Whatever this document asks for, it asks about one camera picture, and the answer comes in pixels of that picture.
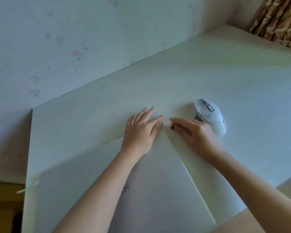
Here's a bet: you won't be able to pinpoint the person's right hand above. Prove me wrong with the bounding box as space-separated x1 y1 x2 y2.
169 117 223 161

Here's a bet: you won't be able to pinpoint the person's left hand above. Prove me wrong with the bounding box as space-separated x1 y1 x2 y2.
121 106 164 157

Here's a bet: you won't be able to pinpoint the white laptop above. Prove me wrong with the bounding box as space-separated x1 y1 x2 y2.
35 129 217 233

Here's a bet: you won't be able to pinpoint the person's left forearm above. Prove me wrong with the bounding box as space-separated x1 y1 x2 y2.
52 147 149 233

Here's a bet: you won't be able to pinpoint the person's right forearm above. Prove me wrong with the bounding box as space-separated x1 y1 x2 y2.
205 146 291 233

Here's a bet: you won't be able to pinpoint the white computer mouse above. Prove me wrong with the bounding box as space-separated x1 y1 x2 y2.
193 99 227 137

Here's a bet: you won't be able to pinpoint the person's bare leg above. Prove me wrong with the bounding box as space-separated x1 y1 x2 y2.
215 207 266 233

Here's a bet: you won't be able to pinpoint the brown patterned curtain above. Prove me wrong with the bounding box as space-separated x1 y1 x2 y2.
248 0 291 51

